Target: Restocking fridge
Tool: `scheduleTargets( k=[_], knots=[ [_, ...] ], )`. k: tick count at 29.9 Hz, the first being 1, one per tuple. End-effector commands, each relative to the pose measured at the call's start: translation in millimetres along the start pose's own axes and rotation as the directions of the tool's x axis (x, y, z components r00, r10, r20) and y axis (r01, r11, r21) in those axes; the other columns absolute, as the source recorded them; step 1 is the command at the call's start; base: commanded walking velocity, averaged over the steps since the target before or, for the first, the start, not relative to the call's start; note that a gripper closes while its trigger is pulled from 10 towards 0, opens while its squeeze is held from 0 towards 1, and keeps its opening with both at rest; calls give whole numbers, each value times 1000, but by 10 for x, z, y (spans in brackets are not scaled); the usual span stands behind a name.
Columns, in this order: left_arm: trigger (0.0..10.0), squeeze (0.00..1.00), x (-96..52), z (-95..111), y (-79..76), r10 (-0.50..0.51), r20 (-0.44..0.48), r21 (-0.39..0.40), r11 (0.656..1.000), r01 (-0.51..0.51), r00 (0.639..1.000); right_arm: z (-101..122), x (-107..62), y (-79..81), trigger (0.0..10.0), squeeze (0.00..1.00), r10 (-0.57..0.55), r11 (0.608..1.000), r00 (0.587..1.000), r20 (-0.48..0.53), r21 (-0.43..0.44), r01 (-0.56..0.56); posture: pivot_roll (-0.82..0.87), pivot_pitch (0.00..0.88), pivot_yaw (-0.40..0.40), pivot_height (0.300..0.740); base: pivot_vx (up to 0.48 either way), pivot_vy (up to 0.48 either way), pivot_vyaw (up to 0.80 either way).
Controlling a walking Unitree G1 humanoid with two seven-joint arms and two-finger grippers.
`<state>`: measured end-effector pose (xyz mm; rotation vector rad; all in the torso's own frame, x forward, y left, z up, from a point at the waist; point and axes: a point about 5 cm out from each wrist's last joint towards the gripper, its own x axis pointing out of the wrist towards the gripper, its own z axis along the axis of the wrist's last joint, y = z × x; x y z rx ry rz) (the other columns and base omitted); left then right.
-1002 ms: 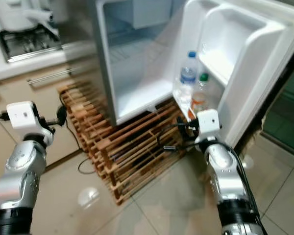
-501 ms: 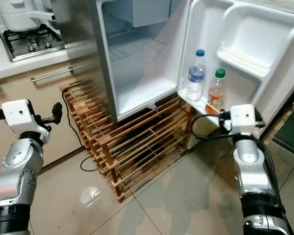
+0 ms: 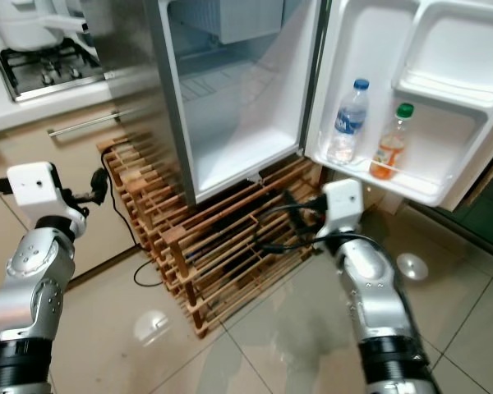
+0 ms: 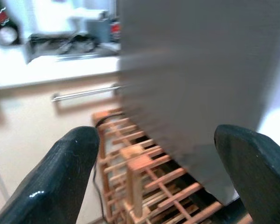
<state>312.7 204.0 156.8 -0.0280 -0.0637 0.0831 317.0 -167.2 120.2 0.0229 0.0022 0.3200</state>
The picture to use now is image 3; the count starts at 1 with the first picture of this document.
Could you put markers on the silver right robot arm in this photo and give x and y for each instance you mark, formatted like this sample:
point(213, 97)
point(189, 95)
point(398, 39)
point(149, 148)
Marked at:
point(386, 304)

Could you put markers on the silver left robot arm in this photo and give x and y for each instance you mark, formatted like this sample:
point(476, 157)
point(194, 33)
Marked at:
point(33, 279)

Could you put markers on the silver mini fridge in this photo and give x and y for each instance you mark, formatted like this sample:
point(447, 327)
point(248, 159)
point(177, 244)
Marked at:
point(156, 90)

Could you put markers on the beige kitchen cabinet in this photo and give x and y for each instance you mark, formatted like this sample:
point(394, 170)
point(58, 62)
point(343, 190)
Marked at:
point(25, 152)

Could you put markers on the wooden slatted rack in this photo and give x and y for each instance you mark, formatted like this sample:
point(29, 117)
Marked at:
point(222, 238)

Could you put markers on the blue cap water bottle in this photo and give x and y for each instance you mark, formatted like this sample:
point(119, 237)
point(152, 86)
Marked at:
point(349, 123)

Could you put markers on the green cap orange drink bottle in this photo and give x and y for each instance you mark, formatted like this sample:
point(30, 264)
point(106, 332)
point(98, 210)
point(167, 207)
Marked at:
point(390, 152)

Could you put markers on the steel gas stove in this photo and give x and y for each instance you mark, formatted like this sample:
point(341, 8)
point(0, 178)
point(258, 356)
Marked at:
point(45, 70)

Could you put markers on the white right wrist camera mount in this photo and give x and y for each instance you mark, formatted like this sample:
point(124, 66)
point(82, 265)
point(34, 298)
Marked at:
point(341, 205)

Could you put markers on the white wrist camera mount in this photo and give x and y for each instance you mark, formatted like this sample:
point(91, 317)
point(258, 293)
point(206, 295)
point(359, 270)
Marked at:
point(341, 205)
point(33, 185)

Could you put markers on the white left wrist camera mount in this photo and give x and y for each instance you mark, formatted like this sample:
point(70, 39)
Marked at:
point(33, 185)

